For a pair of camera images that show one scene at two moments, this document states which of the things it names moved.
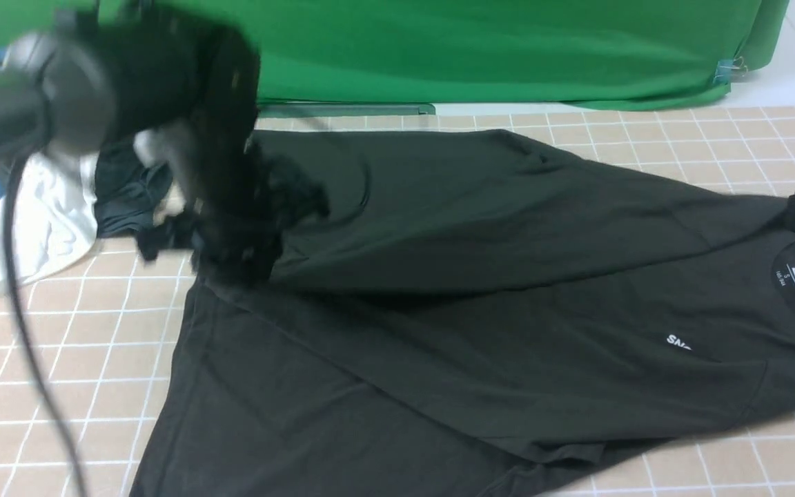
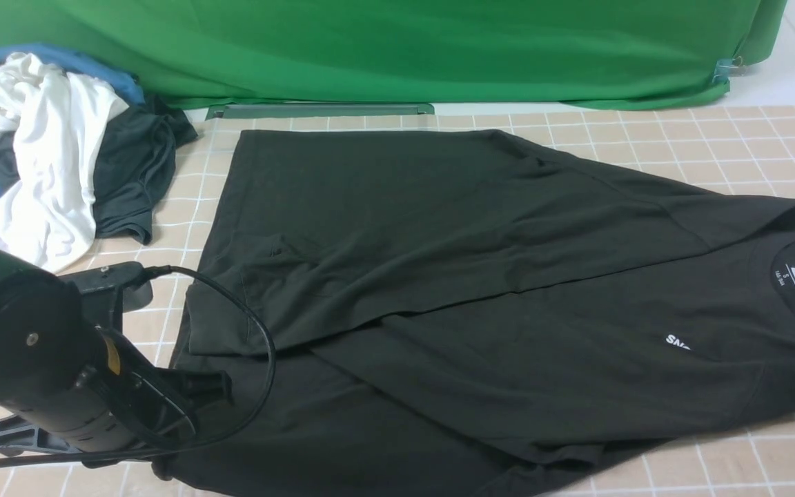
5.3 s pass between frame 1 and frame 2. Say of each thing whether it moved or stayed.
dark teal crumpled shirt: stayed
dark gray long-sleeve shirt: stayed
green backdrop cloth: stayed
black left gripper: moved
